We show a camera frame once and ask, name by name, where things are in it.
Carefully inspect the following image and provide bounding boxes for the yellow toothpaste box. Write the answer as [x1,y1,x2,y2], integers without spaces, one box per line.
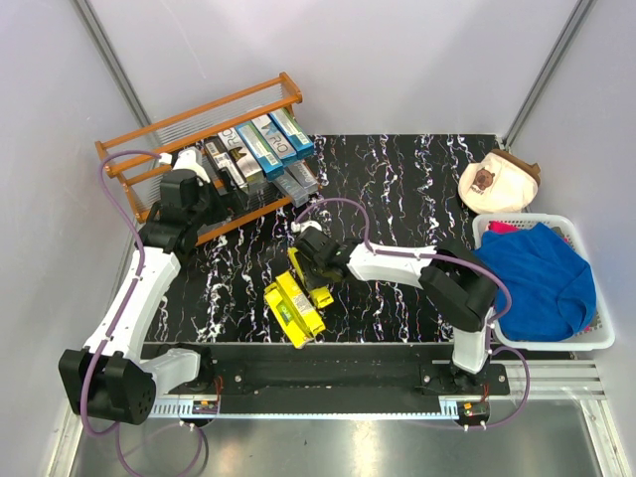
[264,284,311,349]
[287,247,327,309]
[275,271,325,337]

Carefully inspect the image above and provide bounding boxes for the blue toothpaste box with label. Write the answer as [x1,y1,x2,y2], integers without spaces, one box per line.
[236,121,284,181]

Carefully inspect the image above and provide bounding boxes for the silver black toothpaste box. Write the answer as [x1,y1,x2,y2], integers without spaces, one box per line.
[219,128,265,186]

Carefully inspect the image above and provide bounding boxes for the silver toothpaste box angled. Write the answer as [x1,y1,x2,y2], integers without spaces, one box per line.
[287,161,319,194]

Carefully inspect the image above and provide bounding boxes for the blue toothpaste box plain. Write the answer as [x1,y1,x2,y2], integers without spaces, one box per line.
[251,114,298,166]

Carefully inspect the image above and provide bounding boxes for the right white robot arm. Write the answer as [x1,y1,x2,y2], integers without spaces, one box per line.
[292,221,502,395]

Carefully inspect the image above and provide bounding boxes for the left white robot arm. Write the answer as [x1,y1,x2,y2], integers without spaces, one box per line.
[59,147,229,437]

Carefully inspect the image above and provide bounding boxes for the orange wooden shelf rack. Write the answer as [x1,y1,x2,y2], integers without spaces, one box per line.
[95,73,302,245]

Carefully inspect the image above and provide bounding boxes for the pink cloth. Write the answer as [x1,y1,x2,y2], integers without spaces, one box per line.
[488,221,518,235]

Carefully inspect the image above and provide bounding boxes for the blue cloth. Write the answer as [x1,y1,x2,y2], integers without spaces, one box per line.
[475,224,597,342]

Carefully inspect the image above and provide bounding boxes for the white plastic basket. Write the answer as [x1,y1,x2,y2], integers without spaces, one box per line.
[472,213,615,352]

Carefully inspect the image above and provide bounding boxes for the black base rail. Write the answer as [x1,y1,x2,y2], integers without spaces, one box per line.
[172,343,511,418]

